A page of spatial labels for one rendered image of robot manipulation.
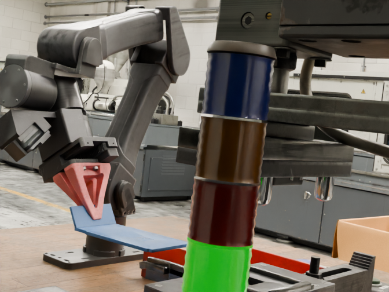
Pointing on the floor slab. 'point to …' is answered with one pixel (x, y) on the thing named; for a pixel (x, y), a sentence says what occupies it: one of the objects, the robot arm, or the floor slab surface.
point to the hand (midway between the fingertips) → (94, 214)
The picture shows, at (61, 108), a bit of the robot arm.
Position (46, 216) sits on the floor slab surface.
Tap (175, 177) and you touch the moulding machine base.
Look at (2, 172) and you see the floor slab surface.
